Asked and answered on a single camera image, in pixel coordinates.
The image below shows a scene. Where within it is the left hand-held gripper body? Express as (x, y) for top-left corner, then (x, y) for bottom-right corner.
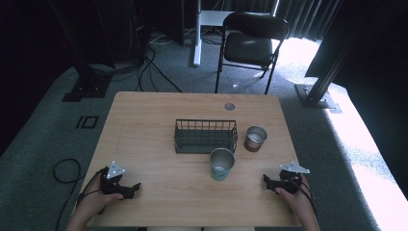
(99, 161), (129, 197)

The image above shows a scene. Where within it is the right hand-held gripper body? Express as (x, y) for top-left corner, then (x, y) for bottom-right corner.
(277, 161), (312, 195)

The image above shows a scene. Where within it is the brown metal cup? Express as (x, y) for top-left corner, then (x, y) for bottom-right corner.
(243, 125), (268, 153)

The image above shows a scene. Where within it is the teal metal cup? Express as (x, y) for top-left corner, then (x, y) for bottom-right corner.
(209, 147), (236, 182)

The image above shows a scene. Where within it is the black wire basket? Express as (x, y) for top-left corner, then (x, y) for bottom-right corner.
(173, 118), (239, 155)

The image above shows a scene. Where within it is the person's left hand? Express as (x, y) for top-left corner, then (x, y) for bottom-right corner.
(75, 174), (125, 222)

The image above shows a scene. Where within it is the person's right hand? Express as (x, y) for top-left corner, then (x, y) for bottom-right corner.
(274, 187), (314, 222)

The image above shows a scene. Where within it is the black metal stand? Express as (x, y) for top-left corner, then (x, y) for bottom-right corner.
(293, 0), (343, 115)
(47, 0), (117, 103)

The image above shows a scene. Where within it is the black folding chair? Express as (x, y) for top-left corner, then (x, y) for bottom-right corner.
(214, 12), (291, 96)

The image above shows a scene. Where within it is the dark pleated curtain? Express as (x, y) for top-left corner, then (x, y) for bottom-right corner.
(220, 0), (342, 41)

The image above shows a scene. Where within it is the right hand-held gripper cable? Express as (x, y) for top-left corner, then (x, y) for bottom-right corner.
(290, 178), (319, 217)

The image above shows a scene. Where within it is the hand-held gripper cable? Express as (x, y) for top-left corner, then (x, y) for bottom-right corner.
(76, 167), (108, 206)
(290, 178), (319, 217)

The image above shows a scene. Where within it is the left hand-held gripper cable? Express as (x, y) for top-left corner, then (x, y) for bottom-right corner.
(76, 167), (108, 206)

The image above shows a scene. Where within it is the black looped floor cable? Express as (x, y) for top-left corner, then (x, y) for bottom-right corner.
(52, 158), (83, 231)

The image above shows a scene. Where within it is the bundle of black floor cables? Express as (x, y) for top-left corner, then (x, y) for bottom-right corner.
(89, 30), (184, 94)

